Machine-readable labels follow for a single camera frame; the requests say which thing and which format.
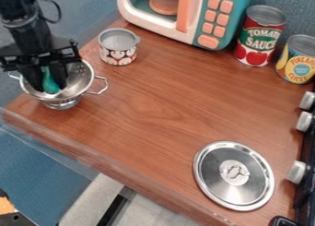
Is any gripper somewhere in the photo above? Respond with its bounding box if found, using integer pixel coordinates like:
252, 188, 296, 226
0, 39, 83, 93

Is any toy stove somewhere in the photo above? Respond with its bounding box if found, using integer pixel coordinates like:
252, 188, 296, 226
266, 85, 315, 226

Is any blue toy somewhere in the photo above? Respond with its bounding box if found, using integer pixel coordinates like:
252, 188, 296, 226
39, 65, 62, 95

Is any tomato sauce can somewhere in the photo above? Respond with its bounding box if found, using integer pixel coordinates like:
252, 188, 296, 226
233, 5, 287, 68

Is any pineapple slices can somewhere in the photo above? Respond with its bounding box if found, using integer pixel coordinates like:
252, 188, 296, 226
274, 33, 315, 85

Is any toy microwave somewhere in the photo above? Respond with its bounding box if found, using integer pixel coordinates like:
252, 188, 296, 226
115, 0, 255, 52

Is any silver strainer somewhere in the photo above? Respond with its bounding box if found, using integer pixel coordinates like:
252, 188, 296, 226
6, 59, 111, 111

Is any small patterned can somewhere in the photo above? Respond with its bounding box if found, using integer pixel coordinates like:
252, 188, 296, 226
97, 27, 142, 66

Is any silver lid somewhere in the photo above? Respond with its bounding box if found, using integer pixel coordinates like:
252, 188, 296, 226
192, 140, 277, 212

